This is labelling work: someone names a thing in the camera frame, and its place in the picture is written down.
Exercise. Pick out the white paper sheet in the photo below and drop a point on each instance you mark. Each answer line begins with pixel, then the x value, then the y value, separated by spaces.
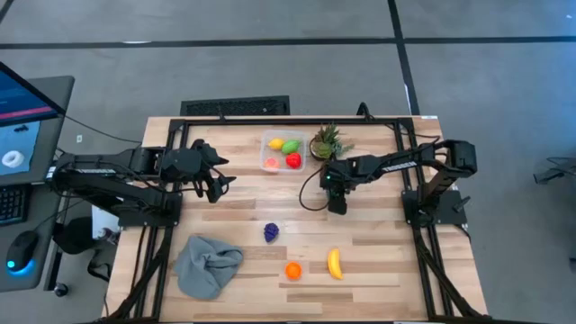
pixel 104 220

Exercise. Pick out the white table label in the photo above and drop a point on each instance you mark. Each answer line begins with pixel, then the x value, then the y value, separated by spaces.
pixel 429 117

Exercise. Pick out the clear plastic container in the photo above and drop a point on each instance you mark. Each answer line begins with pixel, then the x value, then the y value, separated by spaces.
pixel 265 135

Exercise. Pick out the pink toy peach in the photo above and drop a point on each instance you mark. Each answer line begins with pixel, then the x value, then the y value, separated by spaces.
pixel 271 163

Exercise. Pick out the yellow toy banana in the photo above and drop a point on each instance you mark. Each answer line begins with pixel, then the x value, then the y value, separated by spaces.
pixel 334 265

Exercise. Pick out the black keyboard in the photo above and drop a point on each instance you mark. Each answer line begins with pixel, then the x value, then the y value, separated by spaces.
pixel 11 204

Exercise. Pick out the red toy pepper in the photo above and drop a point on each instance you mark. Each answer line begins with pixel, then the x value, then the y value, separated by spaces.
pixel 293 160

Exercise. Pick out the grey stand foot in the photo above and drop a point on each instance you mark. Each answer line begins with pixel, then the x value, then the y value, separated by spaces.
pixel 555 173

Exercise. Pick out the light green toy pear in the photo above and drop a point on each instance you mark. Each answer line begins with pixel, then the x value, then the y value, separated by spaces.
pixel 291 146

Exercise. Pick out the black caster wheel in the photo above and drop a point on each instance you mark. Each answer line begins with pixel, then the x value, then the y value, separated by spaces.
pixel 61 289

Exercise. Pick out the black grille panel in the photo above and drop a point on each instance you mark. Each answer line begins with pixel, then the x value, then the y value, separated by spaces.
pixel 234 106

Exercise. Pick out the purple toy grapes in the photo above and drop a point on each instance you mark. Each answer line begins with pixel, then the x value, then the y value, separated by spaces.
pixel 271 232

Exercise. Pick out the dark grey desk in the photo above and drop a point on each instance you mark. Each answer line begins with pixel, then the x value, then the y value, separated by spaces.
pixel 45 261

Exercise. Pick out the potted succulent plant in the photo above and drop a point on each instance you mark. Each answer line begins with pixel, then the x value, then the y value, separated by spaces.
pixel 325 145

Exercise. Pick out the black stool seat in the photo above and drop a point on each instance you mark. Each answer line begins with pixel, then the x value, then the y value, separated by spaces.
pixel 74 235

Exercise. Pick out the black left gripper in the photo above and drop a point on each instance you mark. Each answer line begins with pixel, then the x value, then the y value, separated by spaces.
pixel 198 162

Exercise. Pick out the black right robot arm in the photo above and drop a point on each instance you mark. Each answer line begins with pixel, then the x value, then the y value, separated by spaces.
pixel 396 164

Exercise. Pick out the orange toy fruit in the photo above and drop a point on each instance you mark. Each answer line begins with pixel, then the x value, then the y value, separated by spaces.
pixel 293 270

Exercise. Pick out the black computer mouse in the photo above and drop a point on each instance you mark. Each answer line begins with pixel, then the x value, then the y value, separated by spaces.
pixel 20 249

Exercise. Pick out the yellow toy lemon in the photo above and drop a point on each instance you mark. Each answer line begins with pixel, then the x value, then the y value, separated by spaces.
pixel 276 143

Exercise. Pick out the grey crumpled cloth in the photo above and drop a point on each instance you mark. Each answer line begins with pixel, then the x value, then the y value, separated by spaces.
pixel 207 267

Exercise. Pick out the black aluminium table frame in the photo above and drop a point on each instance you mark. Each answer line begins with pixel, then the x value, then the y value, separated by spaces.
pixel 292 121

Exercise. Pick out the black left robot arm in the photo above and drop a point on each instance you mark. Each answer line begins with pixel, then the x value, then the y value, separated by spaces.
pixel 112 180

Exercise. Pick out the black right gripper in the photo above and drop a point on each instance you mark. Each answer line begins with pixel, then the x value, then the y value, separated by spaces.
pixel 337 180

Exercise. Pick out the computer monitor blue screen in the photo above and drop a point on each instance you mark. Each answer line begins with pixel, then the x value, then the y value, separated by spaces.
pixel 18 135

